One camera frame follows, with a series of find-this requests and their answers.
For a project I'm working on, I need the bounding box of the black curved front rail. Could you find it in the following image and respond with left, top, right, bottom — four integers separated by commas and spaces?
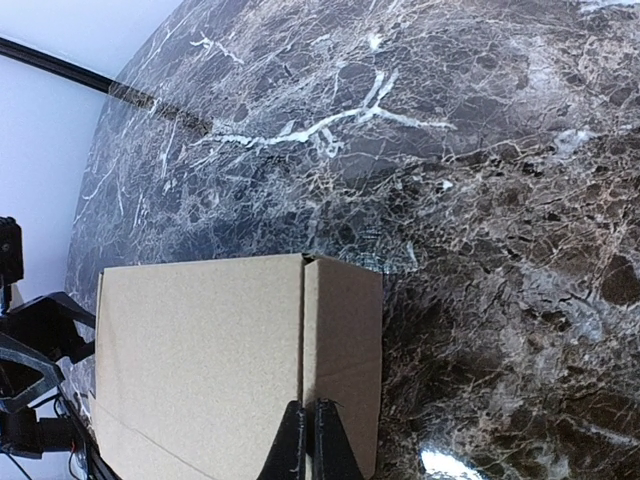
60, 395, 120, 480

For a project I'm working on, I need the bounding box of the black left corner post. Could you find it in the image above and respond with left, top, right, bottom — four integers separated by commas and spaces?
0, 35, 119, 94

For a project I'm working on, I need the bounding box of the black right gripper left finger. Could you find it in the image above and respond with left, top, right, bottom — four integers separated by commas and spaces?
257, 401, 306, 480

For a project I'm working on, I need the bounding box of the brown cardboard box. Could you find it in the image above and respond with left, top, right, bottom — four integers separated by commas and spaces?
91, 254, 383, 479

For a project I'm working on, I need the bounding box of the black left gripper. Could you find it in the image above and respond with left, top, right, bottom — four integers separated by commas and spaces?
1, 292, 96, 458

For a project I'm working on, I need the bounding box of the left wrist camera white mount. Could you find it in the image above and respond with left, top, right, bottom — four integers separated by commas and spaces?
0, 217, 24, 315

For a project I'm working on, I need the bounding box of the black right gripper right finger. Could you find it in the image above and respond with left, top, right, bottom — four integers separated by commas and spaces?
312, 399, 364, 480

